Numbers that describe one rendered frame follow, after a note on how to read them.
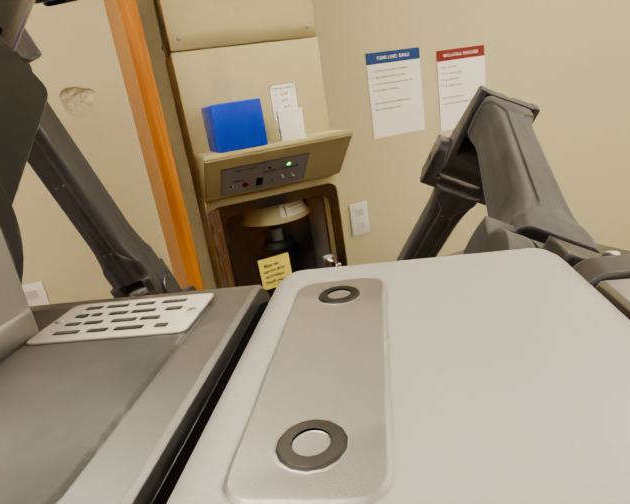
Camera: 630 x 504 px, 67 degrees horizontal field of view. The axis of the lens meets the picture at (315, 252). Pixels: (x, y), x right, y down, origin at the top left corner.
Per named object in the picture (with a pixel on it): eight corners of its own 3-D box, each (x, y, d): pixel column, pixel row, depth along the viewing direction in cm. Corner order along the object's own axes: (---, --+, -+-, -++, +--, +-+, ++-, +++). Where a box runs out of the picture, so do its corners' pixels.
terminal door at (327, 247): (244, 368, 115) (209, 209, 103) (355, 330, 125) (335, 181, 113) (245, 369, 114) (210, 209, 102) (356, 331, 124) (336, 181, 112)
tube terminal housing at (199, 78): (223, 345, 139) (157, 68, 116) (322, 313, 150) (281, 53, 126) (244, 386, 117) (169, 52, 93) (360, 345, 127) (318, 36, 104)
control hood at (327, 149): (202, 201, 102) (192, 154, 99) (336, 172, 113) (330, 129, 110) (213, 208, 92) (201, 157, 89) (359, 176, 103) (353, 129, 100)
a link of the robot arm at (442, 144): (439, 147, 62) (517, 175, 61) (441, 126, 66) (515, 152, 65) (346, 329, 92) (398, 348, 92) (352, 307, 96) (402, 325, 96)
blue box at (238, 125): (209, 151, 100) (200, 107, 97) (255, 143, 103) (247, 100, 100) (219, 153, 91) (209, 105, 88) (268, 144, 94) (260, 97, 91)
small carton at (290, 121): (280, 139, 103) (275, 111, 101) (303, 135, 104) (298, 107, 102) (282, 140, 98) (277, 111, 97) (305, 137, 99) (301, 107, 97)
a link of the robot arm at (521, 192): (471, 66, 61) (545, 92, 61) (428, 158, 69) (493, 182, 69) (518, 276, 25) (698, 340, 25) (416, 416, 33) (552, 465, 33)
